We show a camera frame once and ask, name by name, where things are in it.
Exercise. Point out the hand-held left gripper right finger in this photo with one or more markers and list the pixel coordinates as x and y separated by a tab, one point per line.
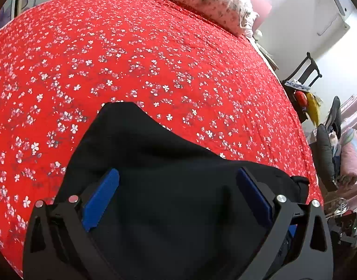
255	195

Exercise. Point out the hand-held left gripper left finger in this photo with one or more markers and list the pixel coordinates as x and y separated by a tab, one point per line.
99	198

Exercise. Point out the black pants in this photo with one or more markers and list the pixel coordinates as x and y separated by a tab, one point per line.
166	186

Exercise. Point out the pastel pink blanket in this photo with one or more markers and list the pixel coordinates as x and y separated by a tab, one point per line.
350	154

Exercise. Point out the yellow bag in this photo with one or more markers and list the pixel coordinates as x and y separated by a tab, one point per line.
312	108

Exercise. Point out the red bag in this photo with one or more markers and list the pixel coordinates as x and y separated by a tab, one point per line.
301	100

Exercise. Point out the pink curtain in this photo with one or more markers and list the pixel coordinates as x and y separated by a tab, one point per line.
356	105

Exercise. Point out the black wooden chair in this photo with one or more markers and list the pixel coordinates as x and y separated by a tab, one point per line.
305	70

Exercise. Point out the wooden bedside table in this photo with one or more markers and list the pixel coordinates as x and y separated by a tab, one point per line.
267	54

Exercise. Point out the red floral bedspread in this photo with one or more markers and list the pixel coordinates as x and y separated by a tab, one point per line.
123	52

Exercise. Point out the pink padded headboard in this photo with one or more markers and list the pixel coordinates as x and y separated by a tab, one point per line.
261	4

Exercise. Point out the white floral pillow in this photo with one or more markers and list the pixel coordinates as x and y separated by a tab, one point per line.
207	0

